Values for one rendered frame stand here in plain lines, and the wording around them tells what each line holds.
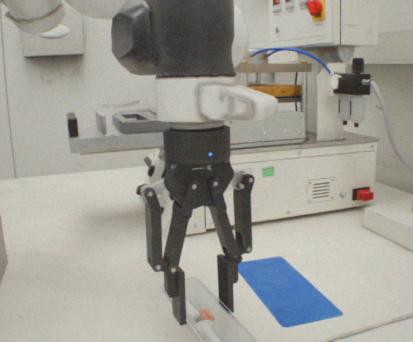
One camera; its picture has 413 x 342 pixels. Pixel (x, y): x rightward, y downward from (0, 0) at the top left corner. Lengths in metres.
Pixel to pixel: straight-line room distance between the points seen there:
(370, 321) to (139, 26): 0.50
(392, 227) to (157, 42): 0.65
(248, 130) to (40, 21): 0.47
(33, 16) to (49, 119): 1.64
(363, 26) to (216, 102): 0.71
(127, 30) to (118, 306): 0.41
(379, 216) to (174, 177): 0.60
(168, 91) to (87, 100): 2.03
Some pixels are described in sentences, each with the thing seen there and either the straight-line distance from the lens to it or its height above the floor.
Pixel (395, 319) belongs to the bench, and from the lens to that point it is 0.70.
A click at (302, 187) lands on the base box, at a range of 1.05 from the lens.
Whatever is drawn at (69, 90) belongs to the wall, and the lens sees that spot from 2.48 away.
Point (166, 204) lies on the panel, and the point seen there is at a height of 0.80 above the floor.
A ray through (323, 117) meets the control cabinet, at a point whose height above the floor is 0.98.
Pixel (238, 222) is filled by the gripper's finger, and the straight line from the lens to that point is 0.55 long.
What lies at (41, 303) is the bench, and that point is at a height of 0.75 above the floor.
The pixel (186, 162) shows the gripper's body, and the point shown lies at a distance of 0.47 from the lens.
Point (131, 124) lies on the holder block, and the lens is 0.96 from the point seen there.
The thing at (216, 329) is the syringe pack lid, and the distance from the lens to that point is 0.53.
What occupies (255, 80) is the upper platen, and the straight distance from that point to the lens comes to 1.12.
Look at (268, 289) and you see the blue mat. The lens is 0.75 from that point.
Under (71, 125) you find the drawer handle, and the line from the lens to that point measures 0.97.
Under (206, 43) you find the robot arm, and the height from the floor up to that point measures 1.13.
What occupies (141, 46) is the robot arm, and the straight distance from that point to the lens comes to 0.50.
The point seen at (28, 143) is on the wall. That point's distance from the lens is 2.51.
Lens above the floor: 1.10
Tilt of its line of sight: 13 degrees down
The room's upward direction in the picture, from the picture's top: 2 degrees counter-clockwise
